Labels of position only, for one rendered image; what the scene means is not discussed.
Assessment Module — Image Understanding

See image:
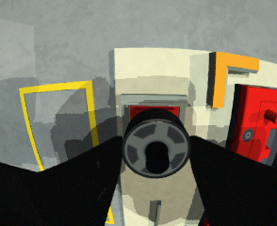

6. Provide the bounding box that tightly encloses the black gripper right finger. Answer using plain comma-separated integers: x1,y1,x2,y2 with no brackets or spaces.
189,136,277,226

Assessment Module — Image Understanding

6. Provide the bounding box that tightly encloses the yellow rectangular outline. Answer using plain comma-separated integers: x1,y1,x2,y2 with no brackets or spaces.
19,80,115,225

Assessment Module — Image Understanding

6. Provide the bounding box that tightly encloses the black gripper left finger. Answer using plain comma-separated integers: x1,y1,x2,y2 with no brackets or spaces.
0,136,123,226

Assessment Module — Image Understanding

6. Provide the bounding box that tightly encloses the black tyre with grey wheel rim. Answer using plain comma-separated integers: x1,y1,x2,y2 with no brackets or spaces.
122,109,191,178

